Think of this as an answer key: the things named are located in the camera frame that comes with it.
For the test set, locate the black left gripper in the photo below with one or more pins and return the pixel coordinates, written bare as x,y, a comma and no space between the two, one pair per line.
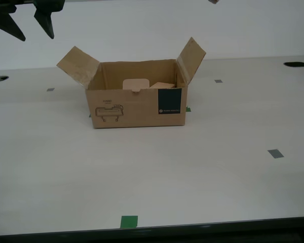
25,1

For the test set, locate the cardboard box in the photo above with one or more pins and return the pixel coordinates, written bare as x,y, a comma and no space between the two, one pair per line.
131,111

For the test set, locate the light wooden block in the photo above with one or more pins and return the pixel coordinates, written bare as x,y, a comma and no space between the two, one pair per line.
162,85

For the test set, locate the pinkish speckled rock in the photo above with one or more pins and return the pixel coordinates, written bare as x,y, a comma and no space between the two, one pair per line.
214,1

